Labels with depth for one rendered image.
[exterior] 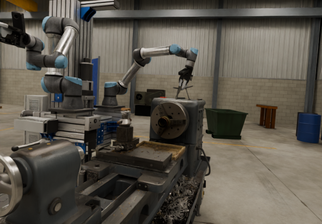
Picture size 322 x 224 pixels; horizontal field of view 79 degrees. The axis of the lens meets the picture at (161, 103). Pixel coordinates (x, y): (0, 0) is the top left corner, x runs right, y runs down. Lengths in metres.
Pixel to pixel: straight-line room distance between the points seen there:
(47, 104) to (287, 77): 12.03
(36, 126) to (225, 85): 10.88
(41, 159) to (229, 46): 11.82
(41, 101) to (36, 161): 1.34
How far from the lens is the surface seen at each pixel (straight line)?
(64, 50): 1.37
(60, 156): 0.63
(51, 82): 1.57
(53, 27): 1.62
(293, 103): 12.79
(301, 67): 13.06
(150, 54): 1.72
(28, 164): 0.60
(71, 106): 1.50
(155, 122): 1.70
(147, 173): 1.04
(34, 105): 1.96
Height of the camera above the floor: 1.31
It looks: 3 degrees down
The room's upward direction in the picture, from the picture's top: 3 degrees clockwise
